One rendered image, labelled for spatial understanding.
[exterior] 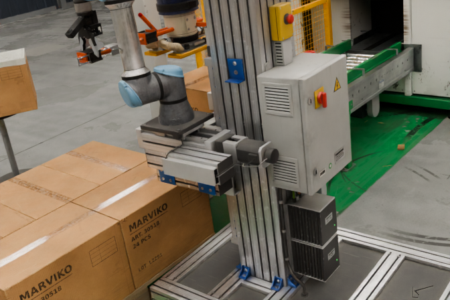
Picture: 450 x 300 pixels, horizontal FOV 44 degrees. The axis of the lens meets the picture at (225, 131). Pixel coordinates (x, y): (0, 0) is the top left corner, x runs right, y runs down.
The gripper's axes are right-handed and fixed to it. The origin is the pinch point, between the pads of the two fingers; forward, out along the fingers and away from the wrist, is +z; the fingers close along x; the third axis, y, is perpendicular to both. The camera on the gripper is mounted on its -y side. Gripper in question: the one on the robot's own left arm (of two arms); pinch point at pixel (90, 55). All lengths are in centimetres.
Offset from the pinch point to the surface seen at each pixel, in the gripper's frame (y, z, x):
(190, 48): 54, 11, -10
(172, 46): 42.4, 6.5, -10.0
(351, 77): 197, 70, -20
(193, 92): 53, 35, -9
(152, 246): -3, 96, -22
